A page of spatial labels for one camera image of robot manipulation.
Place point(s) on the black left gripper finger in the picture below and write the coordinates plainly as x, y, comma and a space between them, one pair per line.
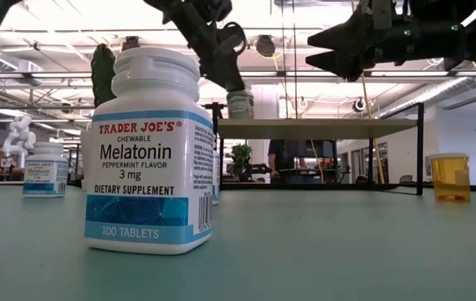
231, 71
198, 42

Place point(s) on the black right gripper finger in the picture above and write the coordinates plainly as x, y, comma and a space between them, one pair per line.
342, 37
342, 62

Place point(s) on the green-capped bottle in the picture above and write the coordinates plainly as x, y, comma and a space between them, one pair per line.
240, 104

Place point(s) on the white melatonin bottle blue label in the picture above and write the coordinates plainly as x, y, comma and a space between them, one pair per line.
216, 175
45, 171
145, 167

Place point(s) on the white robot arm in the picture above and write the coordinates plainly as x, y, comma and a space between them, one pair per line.
20, 134

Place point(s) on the wooden shelf with black legs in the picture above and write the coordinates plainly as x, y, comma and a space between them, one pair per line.
317, 129

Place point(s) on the black round ceiling fixture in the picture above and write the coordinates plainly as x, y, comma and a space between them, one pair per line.
265, 46

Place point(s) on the green leafy plant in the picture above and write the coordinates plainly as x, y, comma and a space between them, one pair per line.
242, 156

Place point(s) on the person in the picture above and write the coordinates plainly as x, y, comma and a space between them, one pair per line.
281, 156

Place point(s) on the green cactus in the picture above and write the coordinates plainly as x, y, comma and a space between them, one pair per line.
103, 75

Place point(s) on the silver ventilation duct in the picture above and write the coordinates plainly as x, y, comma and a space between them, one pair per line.
11, 67
430, 94

